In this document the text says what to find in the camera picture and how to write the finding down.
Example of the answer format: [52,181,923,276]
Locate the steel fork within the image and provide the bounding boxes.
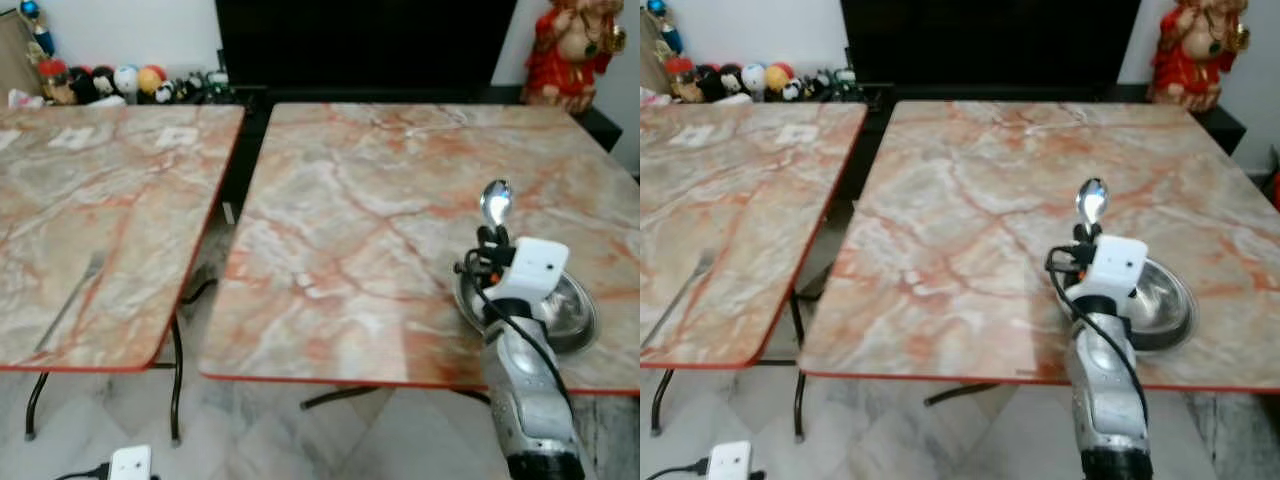
[643,249,717,348]
[34,249,107,353]

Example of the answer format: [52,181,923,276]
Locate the round steel bowl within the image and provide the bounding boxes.
[1058,257,1197,352]
[454,262,600,354]

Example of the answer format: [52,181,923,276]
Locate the blue toy figurine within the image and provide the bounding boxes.
[19,0,57,57]
[645,0,684,54]

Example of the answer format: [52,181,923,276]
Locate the shiny steel spoon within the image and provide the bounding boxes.
[1075,177,1110,231]
[480,179,516,233]

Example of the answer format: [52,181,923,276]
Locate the black television screen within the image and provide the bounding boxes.
[215,0,520,91]
[840,0,1143,87]

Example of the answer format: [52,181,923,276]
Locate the tan board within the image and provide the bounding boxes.
[0,12,41,98]
[640,10,671,93]

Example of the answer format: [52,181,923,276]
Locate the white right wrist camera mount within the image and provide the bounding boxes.
[489,237,570,307]
[1069,235,1150,302]

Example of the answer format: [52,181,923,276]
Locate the marble top folding table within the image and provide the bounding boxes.
[0,103,246,444]
[798,99,1280,409]
[640,101,869,442]
[198,101,641,411]

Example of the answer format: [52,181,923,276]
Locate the red and gold statue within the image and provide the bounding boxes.
[1149,0,1252,112]
[519,0,628,114]

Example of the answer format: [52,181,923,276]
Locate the black round toy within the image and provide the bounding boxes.
[695,64,743,102]
[70,66,117,105]

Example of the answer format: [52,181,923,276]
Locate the red capped toy figurine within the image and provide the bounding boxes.
[37,59,73,105]
[664,57,698,102]

